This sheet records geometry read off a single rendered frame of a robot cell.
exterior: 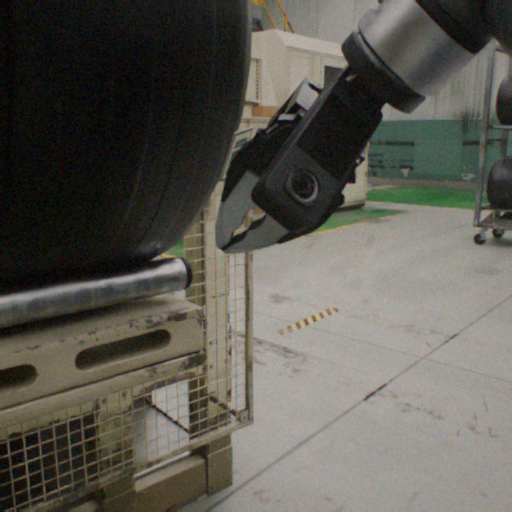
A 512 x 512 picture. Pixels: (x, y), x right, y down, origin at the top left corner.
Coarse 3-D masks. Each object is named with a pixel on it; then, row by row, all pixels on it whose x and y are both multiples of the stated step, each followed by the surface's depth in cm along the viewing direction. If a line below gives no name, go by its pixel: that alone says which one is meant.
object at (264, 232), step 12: (264, 216) 47; (252, 228) 47; (264, 228) 46; (276, 228) 46; (240, 240) 47; (252, 240) 47; (264, 240) 47; (276, 240) 47; (228, 252) 49; (240, 252) 49
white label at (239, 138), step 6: (240, 132) 58; (246, 132) 59; (234, 138) 58; (240, 138) 59; (246, 138) 60; (234, 144) 58; (240, 144) 60; (228, 150) 58; (234, 150) 59; (228, 156) 59; (234, 156) 60; (228, 162) 59; (222, 168) 59; (228, 168) 60; (222, 174) 60; (222, 180) 61
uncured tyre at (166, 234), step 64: (0, 0) 39; (64, 0) 41; (128, 0) 44; (192, 0) 48; (0, 64) 40; (64, 64) 42; (128, 64) 46; (192, 64) 49; (0, 128) 42; (64, 128) 45; (128, 128) 48; (192, 128) 52; (0, 192) 46; (64, 192) 48; (128, 192) 53; (192, 192) 58; (0, 256) 52; (64, 256) 56; (128, 256) 63
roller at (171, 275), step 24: (144, 264) 67; (168, 264) 68; (0, 288) 56; (24, 288) 57; (48, 288) 59; (72, 288) 60; (96, 288) 62; (120, 288) 63; (144, 288) 65; (168, 288) 68; (0, 312) 55; (24, 312) 57; (48, 312) 59; (72, 312) 61
